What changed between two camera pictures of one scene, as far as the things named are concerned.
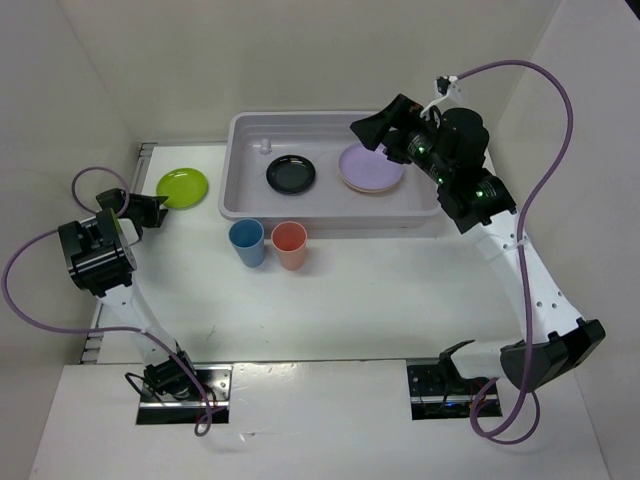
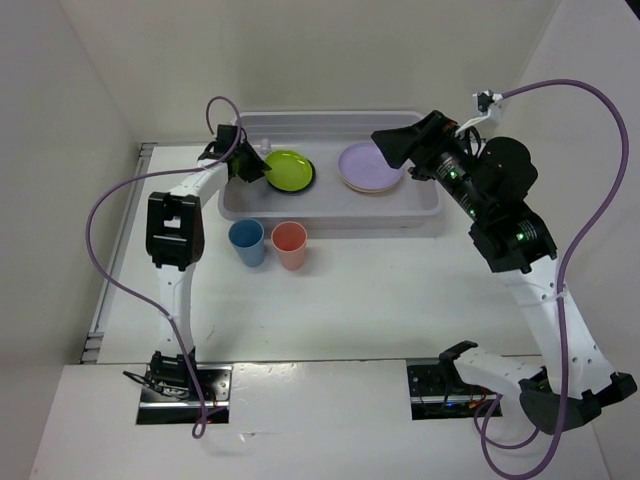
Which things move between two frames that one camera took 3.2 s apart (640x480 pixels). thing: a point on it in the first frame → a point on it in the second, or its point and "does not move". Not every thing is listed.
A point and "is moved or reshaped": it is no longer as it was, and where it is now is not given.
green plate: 184,188 is moved or reshaped
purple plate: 369,169 does not move
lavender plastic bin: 307,170 does not move
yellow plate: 375,190 does not move
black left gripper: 151,205 → 257,164
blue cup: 248,238 does not move
